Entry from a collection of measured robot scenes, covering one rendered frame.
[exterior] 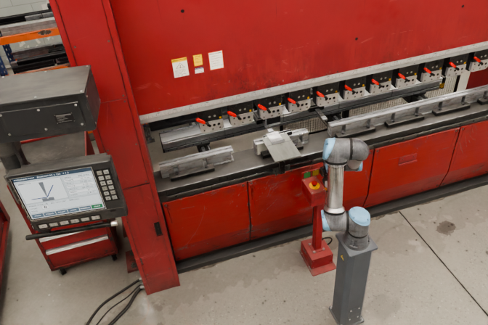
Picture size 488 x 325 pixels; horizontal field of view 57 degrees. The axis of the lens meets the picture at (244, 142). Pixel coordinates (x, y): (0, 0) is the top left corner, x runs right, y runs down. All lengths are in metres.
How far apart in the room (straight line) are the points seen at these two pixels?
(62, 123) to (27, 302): 2.08
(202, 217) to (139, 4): 1.52
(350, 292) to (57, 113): 1.98
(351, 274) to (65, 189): 1.66
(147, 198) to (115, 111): 0.65
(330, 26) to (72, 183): 1.69
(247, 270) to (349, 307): 0.86
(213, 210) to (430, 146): 1.72
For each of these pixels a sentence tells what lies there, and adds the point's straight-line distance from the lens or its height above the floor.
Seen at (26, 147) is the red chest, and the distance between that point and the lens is 3.52.
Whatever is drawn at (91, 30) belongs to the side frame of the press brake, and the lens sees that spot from 2.24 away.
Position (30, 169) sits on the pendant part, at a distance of 2.19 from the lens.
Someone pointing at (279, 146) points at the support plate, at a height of 1.00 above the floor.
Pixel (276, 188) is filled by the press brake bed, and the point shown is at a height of 0.64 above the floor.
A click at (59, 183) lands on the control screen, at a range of 2.19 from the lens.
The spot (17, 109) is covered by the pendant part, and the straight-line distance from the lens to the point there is 2.02.
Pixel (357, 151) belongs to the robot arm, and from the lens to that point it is 2.38.
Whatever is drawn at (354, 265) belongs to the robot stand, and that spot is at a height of 0.66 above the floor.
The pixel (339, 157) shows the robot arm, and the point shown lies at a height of 1.33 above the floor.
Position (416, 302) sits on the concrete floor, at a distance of 3.50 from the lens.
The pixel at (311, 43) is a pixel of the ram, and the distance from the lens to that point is 2.80.
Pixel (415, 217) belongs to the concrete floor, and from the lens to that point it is 4.02.
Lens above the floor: 2.84
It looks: 37 degrees down
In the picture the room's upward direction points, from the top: 5 degrees counter-clockwise
